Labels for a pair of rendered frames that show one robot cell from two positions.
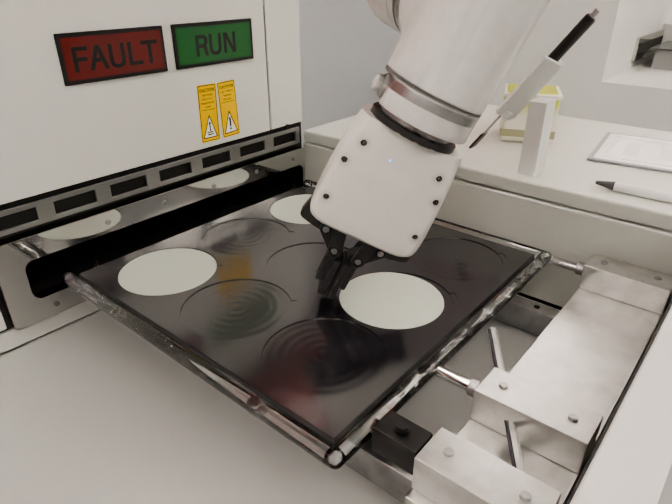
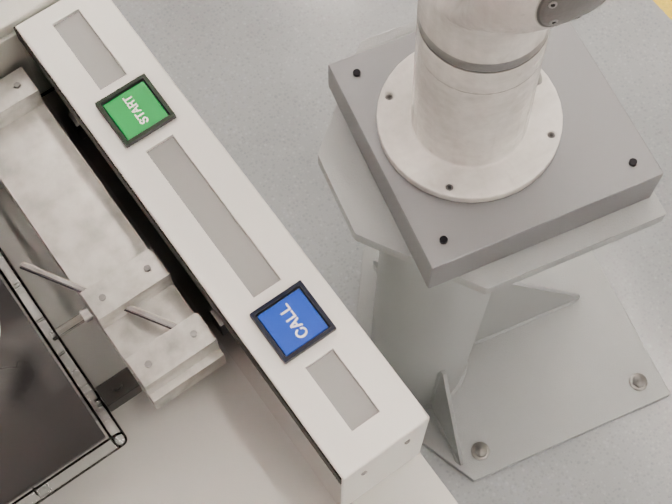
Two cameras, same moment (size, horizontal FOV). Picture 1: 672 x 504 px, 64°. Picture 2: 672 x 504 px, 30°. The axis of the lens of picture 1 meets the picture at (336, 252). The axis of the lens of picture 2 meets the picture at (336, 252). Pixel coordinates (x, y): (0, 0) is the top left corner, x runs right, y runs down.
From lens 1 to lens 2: 0.87 m
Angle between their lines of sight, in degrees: 59
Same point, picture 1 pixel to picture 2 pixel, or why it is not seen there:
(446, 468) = (159, 370)
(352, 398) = (70, 411)
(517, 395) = (114, 293)
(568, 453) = (164, 284)
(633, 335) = (60, 147)
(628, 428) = (200, 267)
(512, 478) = (179, 334)
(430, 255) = not seen: outside the picture
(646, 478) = (232, 282)
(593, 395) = (113, 227)
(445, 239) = not seen: outside the picture
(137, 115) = not seen: outside the picture
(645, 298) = (26, 106)
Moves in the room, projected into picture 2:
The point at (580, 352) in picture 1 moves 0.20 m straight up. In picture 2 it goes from (64, 204) to (17, 109)
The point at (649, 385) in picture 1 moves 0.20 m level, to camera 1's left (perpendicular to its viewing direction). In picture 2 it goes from (174, 231) to (106, 439)
